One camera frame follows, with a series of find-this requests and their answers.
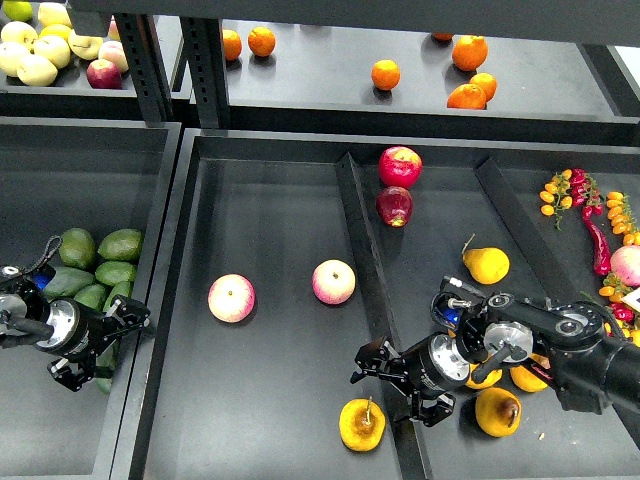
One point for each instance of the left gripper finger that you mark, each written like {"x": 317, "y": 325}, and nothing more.
{"x": 73, "y": 375}
{"x": 124, "y": 316}

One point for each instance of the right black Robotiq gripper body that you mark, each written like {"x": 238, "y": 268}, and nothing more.
{"x": 434, "y": 365}

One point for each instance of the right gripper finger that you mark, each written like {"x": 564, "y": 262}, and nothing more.
{"x": 428, "y": 404}
{"x": 381, "y": 360}

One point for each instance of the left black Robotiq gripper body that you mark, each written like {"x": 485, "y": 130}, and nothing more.
{"x": 78, "y": 330}

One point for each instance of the yellow pear with stem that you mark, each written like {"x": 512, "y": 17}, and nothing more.
{"x": 361, "y": 425}

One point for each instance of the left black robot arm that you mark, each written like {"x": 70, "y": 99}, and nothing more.
{"x": 24, "y": 307}

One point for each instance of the green avocado lower right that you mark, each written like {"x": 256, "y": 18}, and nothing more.
{"x": 123, "y": 288}

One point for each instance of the green avocado lower centre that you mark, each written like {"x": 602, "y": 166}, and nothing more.
{"x": 92, "y": 296}

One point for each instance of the green avocado middle right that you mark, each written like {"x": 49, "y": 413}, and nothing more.
{"x": 111, "y": 273}

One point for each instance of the yellow pear centre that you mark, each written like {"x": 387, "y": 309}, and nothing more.
{"x": 491, "y": 379}

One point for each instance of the yellow pear bottom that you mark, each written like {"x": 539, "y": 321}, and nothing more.
{"x": 498, "y": 412}

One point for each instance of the green avocado top left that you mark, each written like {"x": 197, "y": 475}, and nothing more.
{"x": 77, "y": 249}

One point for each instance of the yellow pear right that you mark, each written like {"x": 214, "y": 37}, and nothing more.
{"x": 525, "y": 380}

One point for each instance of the yellow pear upper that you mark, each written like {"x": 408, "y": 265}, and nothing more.
{"x": 488, "y": 265}

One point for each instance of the black tray divider left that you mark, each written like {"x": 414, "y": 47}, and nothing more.
{"x": 380, "y": 318}

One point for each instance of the pink apple centre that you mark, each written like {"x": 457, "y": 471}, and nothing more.
{"x": 333, "y": 282}

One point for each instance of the pink apple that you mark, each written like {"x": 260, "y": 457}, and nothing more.
{"x": 231, "y": 298}
{"x": 333, "y": 282}

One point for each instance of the pink apple left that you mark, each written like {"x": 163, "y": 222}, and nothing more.
{"x": 231, "y": 298}

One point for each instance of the black centre tray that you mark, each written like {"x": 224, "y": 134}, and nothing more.
{"x": 261, "y": 398}

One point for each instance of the dark red apple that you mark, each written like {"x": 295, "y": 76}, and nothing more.
{"x": 394, "y": 205}

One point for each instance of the mixed cherry tomato cluster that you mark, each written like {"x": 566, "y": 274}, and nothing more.
{"x": 611, "y": 292}

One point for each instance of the bright red apple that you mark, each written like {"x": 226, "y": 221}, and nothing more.
{"x": 399, "y": 166}

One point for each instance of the red chili pepper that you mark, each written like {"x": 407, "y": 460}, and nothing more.
{"x": 601, "y": 251}

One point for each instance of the yellow cherry tomato vine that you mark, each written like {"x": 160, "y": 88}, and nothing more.
{"x": 556, "y": 197}

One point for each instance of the white label card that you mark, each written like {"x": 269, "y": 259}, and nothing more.
{"x": 632, "y": 298}

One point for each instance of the pink peach right edge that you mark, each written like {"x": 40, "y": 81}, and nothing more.
{"x": 625, "y": 265}

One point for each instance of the red cherry tomato vine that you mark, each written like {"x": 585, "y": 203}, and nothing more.
{"x": 585, "y": 193}

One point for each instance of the black upper left tray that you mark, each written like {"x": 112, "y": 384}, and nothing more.
{"x": 71, "y": 96}

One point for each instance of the orange cherry tomato vine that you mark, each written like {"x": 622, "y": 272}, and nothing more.
{"x": 622, "y": 220}

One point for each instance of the red apple on shelf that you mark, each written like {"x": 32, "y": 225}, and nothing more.
{"x": 104, "y": 74}

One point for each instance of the yellow apple front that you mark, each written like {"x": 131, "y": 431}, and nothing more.
{"x": 36, "y": 70}

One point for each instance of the pale peach on shelf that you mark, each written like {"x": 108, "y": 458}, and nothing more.
{"x": 113, "y": 51}

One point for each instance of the yellow apple with stem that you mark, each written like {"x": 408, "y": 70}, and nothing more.
{"x": 84, "y": 47}

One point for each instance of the black shelf post left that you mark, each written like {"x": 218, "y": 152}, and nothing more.
{"x": 140, "y": 43}

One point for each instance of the black shelf post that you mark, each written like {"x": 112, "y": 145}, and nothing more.
{"x": 140, "y": 43}
{"x": 204, "y": 48}

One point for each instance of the black shelf post right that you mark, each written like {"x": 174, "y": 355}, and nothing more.
{"x": 204, "y": 48}

